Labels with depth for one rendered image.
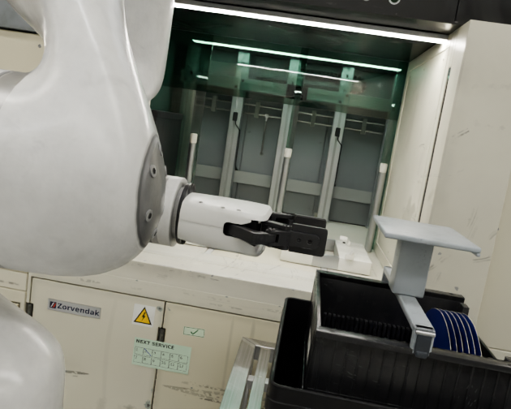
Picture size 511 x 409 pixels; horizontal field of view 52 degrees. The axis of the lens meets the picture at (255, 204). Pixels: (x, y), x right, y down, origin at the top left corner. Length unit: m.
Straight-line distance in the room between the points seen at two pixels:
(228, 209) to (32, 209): 0.32
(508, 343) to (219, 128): 1.22
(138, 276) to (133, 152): 0.81
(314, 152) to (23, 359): 1.62
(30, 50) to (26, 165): 0.86
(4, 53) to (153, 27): 0.59
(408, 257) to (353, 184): 1.31
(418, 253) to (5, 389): 0.44
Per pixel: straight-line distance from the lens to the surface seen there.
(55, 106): 0.30
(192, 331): 1.10
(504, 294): 1.11
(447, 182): 0.98
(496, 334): 1.13
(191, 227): 0.58
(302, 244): 0.58
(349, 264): 1.23
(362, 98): 1.50
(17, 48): 1.16
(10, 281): 1.21
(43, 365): 0.37
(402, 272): 0.62
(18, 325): 0.39
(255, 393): 0.87
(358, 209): 1.92
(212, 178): 1.92
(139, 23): 0.61
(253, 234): 0.54
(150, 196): 0.31
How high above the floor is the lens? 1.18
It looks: 9 degrees down
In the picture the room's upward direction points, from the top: 9 degrees clockwise
